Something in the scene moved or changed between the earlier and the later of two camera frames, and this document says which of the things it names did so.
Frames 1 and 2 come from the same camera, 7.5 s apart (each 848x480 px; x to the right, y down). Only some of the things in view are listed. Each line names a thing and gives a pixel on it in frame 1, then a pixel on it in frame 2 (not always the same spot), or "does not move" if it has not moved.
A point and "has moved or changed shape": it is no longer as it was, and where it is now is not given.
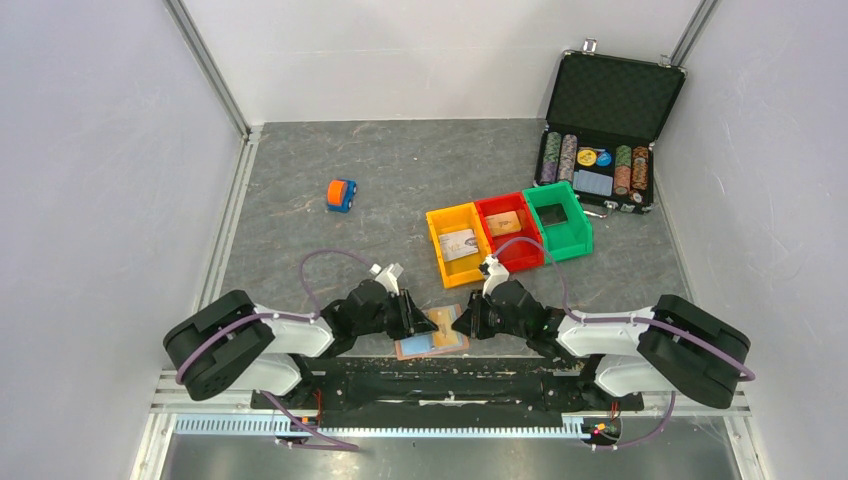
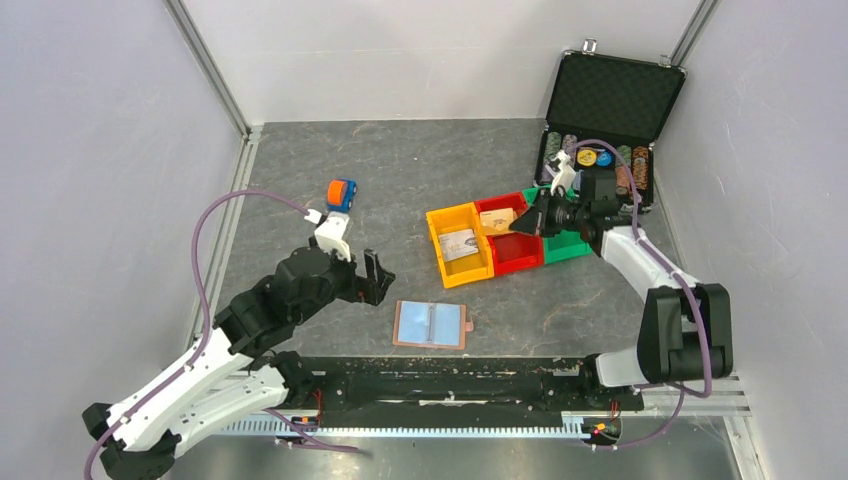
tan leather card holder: [444, 338] has moved or changed shape
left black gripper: [411, 319] to [361, 289]
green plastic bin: [563, 240] does not move
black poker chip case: [604, 114] does not move
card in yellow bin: [458, 244] does not move
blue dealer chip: [603, 158] does not move
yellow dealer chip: [586, 157] does not move
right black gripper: [472, 324] to [536, 218]
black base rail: [447, 391] does not move
